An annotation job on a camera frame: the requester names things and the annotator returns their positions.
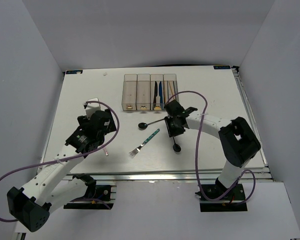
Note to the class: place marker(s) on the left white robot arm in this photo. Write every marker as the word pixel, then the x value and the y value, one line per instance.
pixel 33 203

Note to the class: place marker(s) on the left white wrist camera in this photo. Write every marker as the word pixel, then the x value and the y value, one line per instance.
pixel 92 107

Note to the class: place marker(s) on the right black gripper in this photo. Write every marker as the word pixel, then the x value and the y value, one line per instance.
pixel 171 132

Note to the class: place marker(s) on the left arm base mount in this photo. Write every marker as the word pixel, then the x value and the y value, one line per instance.
pixel 101 197

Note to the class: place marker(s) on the blue table sticker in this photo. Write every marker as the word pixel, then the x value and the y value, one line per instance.
pixel 221 67
pixel 74 72

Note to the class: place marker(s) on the left blue table sticker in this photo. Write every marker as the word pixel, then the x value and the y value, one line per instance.
pixel 74 72

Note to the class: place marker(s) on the pink handled fork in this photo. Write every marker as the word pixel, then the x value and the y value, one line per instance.
pixel 105 151

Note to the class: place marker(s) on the black spoon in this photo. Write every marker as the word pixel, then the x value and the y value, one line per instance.
pixel 176 147
pixel 143 125

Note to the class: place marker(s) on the orange chopstick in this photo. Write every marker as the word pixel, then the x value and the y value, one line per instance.
pixel 171 88
pixel 164 92

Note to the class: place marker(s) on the right blue table sticker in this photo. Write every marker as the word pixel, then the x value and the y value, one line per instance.
pixel 221 67

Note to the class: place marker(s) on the aluminium table frame rail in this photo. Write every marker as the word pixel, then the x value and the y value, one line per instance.
pixel 262 174

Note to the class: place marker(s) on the green handled fork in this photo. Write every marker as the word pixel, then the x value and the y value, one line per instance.
pixel 138 149

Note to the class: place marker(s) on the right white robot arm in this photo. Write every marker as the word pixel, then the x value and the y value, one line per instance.
pixel 238 141

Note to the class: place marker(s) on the blue knife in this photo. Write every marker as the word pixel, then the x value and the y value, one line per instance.
pixel 160 89

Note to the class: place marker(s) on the black knife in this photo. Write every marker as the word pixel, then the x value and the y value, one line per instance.
pixel 155 93

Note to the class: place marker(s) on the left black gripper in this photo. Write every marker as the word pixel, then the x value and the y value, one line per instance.
pixel 111 127

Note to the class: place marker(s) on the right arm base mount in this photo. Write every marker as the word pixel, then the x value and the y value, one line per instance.
pixel 232 202

